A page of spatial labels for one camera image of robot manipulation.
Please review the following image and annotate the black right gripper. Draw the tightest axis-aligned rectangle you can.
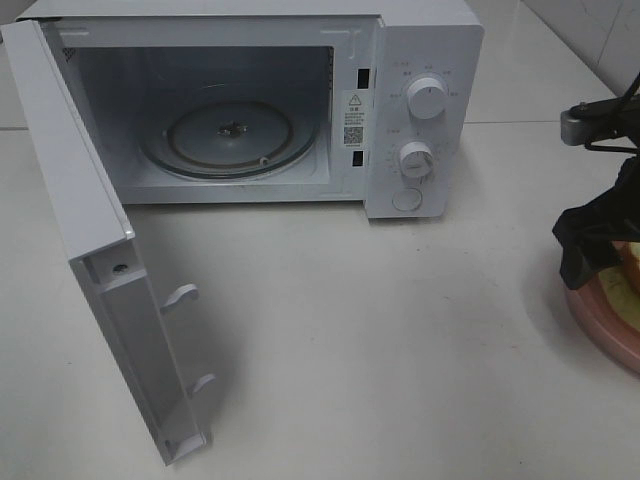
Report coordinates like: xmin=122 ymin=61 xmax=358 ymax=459
xmin=552 ymin=156 xmax=639 ymax=290

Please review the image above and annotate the pink round plate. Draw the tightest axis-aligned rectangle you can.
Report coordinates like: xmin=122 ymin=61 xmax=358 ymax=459
xmin=565 ymin=267 xmax=639 ymax=374

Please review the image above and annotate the white bread sandwich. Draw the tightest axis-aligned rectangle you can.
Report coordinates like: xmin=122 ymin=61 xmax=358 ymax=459
xmin=598 ymin=242 xmax=639 ymax=331

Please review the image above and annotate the round white door button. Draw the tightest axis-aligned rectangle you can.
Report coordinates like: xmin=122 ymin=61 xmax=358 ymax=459
xmin=392 ymin=188 xmax=423 ymax=212

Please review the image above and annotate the white microwave door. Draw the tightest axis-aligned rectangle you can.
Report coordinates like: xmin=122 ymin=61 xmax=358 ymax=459
xmin=2 ymin=20 xmax=210 ymax=465

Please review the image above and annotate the lower white microwave knob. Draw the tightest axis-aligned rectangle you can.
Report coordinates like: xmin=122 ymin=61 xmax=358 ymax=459
xmin=399 ymin=141 xmax=434 ymax=179

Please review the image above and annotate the white microwave knob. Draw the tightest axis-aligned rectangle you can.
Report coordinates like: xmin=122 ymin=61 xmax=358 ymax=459
xmin=399 ymin=141 xmax=434 ymax=179
xmin=406 ymin=74 xmax=449 ymax=120

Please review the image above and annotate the upper white microwave knob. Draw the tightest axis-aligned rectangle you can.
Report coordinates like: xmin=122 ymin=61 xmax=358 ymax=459
xmin=406 ymin=74 xmax=449 ymax=120

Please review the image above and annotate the white microwave oven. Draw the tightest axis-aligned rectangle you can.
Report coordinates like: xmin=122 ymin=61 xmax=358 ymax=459
xmin=9 ymin=1 xmax=484 ymax=219

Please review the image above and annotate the white warning label sticker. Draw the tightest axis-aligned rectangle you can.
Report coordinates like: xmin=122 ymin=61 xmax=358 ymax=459
xmin=340 ymin=89 xmax=371 ymax=150

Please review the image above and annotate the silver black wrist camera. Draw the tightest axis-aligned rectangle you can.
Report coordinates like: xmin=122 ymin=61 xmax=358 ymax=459
xmin=560 ymin=95 xmax=639 ymax=146

